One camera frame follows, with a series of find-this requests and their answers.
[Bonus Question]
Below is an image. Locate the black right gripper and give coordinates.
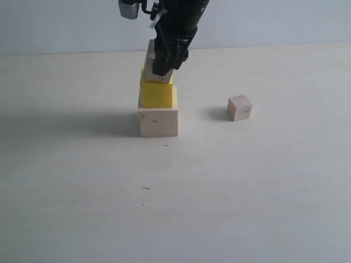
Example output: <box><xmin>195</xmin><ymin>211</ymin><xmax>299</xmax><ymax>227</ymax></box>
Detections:
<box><xmin>152</xmin><ymin>22</ymin><xmax>197</xmax><ymax>77</ymax></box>

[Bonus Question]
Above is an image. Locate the medium grainy wooden cube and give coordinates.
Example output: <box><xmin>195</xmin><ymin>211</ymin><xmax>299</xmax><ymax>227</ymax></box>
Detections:
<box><xmin>144</xmin><ymin>39</ymin><xmax>175</xmax><ymax>84</ymax></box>

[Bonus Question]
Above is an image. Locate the yellow cube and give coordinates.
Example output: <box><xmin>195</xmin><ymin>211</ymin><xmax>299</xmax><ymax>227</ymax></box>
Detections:
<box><xmin>139</xmin><ymin>66</ymin><xmax>175</xmax><ymax>108</ymax></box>

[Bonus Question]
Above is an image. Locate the large pale wooden cube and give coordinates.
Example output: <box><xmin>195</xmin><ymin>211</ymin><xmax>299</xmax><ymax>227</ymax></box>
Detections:
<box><xmin>137</xmin><ymin>85</ymin><xmax>179</xmax><ymax>138</ymax></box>

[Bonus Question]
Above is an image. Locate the small pale wooden cube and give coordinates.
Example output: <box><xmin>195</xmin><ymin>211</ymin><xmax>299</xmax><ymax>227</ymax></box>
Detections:
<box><xmin>227</xmin><ymin>95</ymin><xmax>252</xmax><ymax>121</ymax></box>

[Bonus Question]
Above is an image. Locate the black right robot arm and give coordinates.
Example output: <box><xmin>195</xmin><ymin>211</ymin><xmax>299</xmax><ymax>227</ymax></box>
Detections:
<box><xmin>152</xmin><ymin>0</ymin><xmax>209</xmax><ymax>76</ymax></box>

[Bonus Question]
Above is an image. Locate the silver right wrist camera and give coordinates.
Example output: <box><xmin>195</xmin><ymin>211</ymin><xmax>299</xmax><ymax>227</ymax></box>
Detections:
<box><xmin>118</xmin><ymin>0</ymin><xmax>139</xmax><ymax>20</ymax></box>

